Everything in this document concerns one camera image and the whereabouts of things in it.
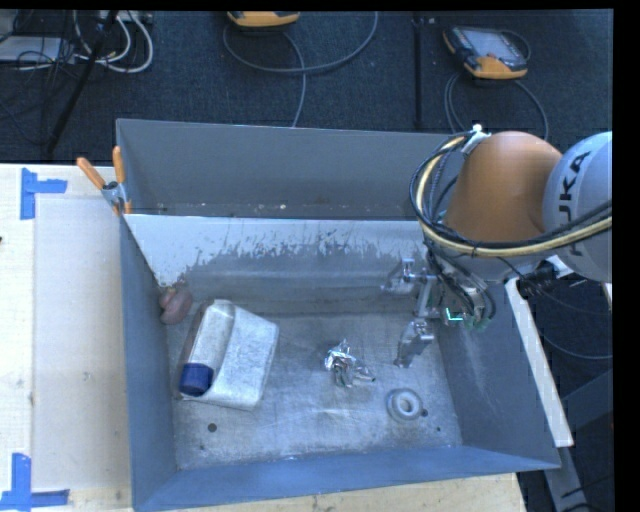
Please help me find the grey ring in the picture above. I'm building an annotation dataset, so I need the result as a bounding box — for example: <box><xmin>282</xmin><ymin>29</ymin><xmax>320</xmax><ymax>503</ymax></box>
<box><xmin>384</xmin><ymin>388</ymin><xmax>423</xmax><ymax>423</ymax></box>

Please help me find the grey metal bin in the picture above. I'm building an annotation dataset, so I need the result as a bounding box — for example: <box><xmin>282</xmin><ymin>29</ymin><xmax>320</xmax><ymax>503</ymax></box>
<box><xmin>115</xmin><ymin>118</ymin><xmax>576</xmax><ymax>512</ymax></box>

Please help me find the white plastic jug blue cap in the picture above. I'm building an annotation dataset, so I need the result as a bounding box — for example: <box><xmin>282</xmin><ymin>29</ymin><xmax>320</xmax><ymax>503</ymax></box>
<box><xmin>176</xmin><ymin>298</ymin><xmax>281</xmax><ymax>413</ymax></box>

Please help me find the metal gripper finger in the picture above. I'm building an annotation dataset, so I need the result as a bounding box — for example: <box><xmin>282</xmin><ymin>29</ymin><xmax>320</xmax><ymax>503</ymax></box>
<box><xmin>381</xmin><ymin>257</ymin><xmax>431</xmax><ymax>296</ymax></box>
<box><xmin>393</xmin><ymin>319</ymin><xmax>437</xmax><ymax>370</ymax></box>

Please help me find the black cylinder on white bracket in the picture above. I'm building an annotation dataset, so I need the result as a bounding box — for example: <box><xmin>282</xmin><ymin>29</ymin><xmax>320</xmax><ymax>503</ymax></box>
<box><xmin>516</xmin><ymin>255</ymin><xmax>574</xmax><ymax>299</ymax></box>

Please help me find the crumpled silver foil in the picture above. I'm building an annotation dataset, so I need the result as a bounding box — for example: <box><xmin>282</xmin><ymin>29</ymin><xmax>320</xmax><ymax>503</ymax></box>
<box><xmin>323</xmin><ymin>338</ymin><xmax>377</xmax><ymax>389</ymax></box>

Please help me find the pink-brown rounded lump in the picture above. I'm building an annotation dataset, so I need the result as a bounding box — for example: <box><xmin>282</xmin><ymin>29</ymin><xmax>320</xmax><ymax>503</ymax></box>
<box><xmin>159</xmin><ymin>286</ymin><xmax>194</xmax><ymax>326</ymax></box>

